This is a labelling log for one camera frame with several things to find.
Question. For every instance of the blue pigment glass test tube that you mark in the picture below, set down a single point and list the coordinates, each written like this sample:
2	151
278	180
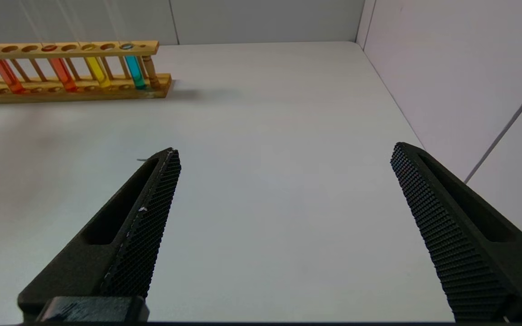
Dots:
135	72

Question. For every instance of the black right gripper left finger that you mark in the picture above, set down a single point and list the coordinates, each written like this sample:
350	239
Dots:
107	253

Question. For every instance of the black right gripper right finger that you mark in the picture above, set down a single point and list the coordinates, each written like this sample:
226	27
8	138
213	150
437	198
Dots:
469	244

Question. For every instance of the wooden test tube rack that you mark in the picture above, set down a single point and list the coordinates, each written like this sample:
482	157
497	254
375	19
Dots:
70	50

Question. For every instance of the yellow pigment glass test tube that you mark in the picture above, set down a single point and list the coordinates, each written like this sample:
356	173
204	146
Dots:
98	72

